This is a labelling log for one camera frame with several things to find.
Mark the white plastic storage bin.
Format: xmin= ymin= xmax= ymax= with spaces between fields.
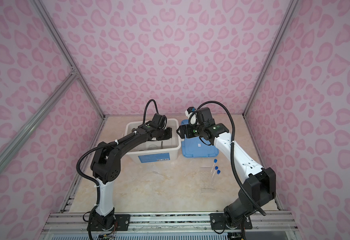
xmin=125 ymin=119 xmax=181 ymax=164

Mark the clear test tube rack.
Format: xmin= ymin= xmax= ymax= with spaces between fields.
xmin=199 ymin=167 xmax=216 ymax=193

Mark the white ceramic evaporating dish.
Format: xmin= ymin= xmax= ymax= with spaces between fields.
xmin=148 ymin=145 xmax=158 ymax=151

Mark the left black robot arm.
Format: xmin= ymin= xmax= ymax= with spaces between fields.
xmin=91 ymin=114 xmax=172 ymax=217

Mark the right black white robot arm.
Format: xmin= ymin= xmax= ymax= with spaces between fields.
xmin=177 ymin=107 xmax=276 ymax=229

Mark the blue plastic bin lid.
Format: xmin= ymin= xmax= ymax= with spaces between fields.
xmin=180 ymin=118 xmax=219 ymax=159

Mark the clear plastic pipette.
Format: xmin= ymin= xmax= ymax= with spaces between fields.
xmin=152 ymin=171 xmax=171 ymax=179

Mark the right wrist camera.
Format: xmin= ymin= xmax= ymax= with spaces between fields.
xmin=185 ymin=107 xmax=197 ymax=126

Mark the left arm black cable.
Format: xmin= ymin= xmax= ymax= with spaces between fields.
xmin=75 ymin=98 xmax=160 ymax=208

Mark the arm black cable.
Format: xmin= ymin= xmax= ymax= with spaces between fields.
xmin=192 ymin=100 xmax=267 ymax=240
xmin=75 ymin=98 xmax=160 ymax=208

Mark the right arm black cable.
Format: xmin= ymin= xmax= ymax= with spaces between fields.
xmin=192 ymin=100 xmax=267 ymax=240

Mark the diagonal aluminium frame bar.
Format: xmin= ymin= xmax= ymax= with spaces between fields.
xmin=0 ymin=71 xmax=77 ymax=174

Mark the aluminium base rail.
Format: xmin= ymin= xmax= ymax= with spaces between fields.
xmin=40 ymin=211 xmax=302 ymax=240

